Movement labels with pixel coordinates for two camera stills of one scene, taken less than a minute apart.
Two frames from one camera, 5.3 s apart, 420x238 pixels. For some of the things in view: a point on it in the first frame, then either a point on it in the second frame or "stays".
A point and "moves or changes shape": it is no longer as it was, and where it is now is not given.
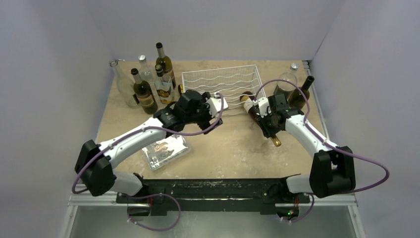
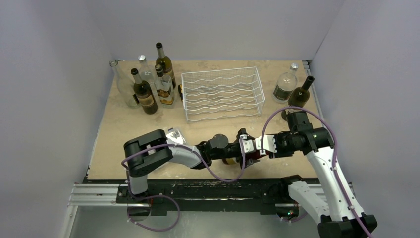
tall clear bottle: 125,84 stays
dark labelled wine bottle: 166,63 stays
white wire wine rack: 230,83 stays
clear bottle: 286,86 moves or changes shape
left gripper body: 202,115 to 239,157
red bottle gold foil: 247,98 to 232,160
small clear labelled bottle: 164,86 stays
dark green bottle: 296,100 stays
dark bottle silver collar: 144,93 stays
